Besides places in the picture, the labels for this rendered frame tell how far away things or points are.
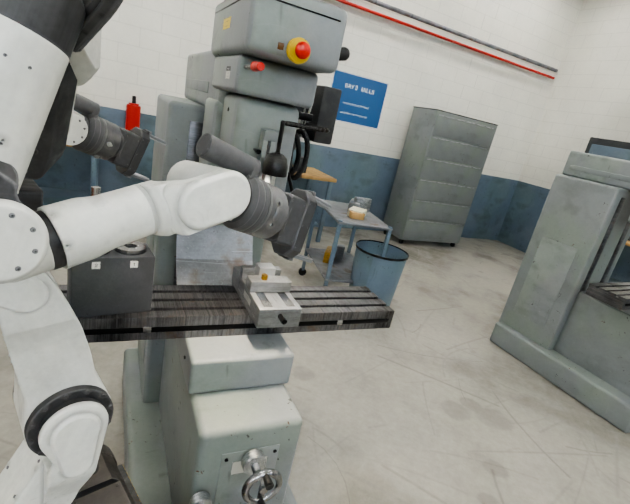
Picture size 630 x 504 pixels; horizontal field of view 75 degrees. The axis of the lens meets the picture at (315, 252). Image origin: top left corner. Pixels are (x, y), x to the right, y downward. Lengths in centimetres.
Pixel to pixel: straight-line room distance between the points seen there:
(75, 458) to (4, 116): 65
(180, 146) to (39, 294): 108
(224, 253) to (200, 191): 127
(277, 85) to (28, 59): 86
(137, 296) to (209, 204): 87
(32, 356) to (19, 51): 52
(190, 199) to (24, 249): 18
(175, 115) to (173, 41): 389
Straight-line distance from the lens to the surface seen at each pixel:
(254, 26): 114
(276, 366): 143
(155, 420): 212
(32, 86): 47
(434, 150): 637
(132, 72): 551
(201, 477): 140
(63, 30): 49
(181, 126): 170
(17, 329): 78
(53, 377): 87
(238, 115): 127
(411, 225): 648
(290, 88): 127
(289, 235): 70
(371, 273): 353
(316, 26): 120
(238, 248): 182
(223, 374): 138
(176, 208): 53
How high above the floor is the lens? 162
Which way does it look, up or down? 18 degrees down
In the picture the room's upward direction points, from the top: 12 degrees clockwise
